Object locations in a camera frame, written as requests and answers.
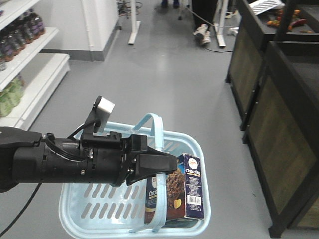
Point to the light blue shopping basket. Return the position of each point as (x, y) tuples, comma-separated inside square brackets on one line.
[(99, 211)]

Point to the white supermarket shelf unit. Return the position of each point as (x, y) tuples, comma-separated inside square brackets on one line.
[(28, 75)]

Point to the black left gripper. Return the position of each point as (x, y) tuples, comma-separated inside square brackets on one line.
[(117, 159)]

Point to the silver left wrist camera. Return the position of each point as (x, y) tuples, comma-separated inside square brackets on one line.
[(102, 109)]

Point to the dark wooden display stand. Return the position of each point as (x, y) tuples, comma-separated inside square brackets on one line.
[(246, 63)]

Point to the Chocofello cookie box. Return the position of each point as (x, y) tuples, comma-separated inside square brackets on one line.
[(184, 194)]

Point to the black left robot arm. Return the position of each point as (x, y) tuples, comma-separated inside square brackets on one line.
[(31, 157)]

